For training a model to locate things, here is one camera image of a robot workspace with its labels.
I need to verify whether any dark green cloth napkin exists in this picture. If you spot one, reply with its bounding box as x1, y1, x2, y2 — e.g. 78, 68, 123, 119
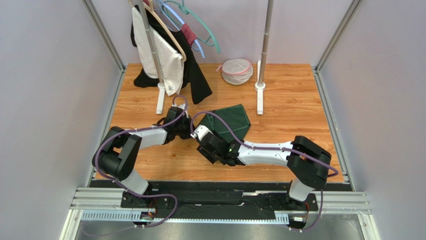
199, 104, 251, 142

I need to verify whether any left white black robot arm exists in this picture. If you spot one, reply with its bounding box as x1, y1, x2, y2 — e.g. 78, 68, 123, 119
92, 103, 192, 195

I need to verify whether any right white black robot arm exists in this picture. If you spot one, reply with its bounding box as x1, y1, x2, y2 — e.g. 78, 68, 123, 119
192, 131, 338, 202

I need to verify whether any left white rack foot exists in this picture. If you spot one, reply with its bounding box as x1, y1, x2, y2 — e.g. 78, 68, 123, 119
155, 82, 166, 115

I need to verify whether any white rack foot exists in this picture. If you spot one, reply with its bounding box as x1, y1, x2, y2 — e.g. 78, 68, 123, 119
254, 60, 266, 115
155, 82, 166, 115

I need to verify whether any left metal rack pole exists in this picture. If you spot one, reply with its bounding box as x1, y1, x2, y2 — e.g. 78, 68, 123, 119
138, 0, 165, 88

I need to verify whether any metal rack pole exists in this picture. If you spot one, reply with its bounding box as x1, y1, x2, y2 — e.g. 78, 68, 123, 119
138, 0, 165, 88
257, 0, 274, 86

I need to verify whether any white hanging towel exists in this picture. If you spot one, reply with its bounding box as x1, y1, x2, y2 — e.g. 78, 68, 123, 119
130, 5, 184, 96

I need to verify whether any right white rack foot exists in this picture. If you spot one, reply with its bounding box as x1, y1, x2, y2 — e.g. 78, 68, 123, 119
254, 60, 266, 115

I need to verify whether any white mesh laundry bag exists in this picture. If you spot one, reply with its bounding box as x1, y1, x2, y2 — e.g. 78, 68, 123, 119
216, 58, 254, 86

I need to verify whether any blue plastic hanger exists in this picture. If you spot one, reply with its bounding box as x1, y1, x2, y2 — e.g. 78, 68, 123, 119
157, 0, 206, 59

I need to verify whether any teal plastic hanger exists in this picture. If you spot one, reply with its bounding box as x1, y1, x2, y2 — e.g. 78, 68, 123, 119
166, 0, 222, 54

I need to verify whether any dark red hanging cloth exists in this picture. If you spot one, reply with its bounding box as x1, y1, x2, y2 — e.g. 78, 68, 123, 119
181, 23, 197, 46

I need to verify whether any right metal rack pole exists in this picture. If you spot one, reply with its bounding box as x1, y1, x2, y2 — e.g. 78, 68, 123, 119
257, 0, 274, 86

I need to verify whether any wooden clothes hanger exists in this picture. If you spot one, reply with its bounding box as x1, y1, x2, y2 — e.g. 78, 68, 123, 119
138, 0, 187, 62

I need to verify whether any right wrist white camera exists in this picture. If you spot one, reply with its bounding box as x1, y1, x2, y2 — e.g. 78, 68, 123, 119
190, 125, 212, 141

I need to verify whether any wrist white camera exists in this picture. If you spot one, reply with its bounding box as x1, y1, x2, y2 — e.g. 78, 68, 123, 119
190, 125, 212, 141
170, 103, 189, 118

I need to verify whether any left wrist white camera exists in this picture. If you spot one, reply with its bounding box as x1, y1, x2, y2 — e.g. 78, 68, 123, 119
170, 103, 189, 118

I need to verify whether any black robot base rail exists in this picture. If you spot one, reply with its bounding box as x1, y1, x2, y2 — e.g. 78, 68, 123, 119
89, 179, 354, 221

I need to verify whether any aluminium frame rail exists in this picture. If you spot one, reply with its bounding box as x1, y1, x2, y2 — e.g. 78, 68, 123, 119
60, 182, 380, 240

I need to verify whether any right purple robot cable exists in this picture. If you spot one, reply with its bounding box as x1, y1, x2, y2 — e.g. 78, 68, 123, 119
190, 111, 340, 233

